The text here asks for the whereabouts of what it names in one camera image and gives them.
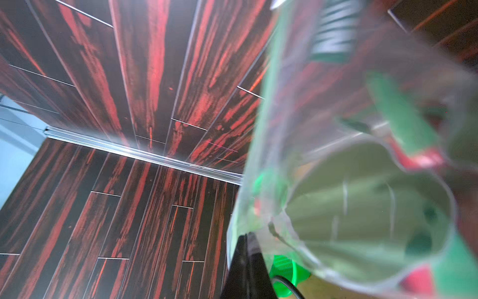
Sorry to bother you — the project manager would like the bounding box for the green plastic perforated basket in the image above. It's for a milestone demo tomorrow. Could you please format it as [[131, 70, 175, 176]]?
[[269, 255, 311, 298]]

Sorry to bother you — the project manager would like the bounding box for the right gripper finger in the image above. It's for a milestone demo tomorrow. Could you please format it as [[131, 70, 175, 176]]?
[[220, 232, 277, 299]]

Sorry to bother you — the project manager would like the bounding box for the dragon fruit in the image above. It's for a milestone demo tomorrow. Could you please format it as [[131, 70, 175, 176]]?
[[367, 72, 478, 299]]

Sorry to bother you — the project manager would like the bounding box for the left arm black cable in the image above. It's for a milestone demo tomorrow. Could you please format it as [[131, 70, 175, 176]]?
[[270, 275, 306, 299]]

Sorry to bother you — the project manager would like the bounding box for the clear zip-top bag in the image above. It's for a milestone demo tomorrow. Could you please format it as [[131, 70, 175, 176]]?
[[226, 1, 478, 299]]

